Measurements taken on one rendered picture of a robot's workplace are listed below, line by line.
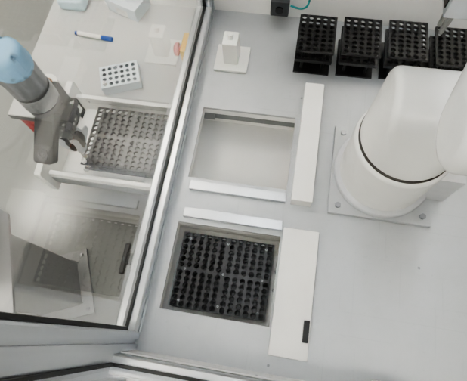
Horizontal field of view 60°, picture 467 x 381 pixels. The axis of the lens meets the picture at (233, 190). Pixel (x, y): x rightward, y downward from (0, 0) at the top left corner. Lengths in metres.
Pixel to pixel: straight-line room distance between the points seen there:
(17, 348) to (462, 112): 0.53
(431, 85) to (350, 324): 0.50
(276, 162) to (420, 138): 0.50
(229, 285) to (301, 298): 0.17
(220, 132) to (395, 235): 0.55
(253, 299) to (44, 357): 0.52
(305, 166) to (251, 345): 0.42
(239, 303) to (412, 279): 0.38
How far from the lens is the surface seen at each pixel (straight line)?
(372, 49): 1.10
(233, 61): 1.13
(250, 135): 1.16
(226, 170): 1.12
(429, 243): 1.01
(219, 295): 0.96
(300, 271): 0.91
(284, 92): 1.10
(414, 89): 0.71
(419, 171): 0.79
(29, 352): 0.53
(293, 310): 0.90
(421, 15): 1.27
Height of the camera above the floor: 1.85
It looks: 69 degrees down
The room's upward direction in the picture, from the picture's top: 8 degrees counter-clockwise
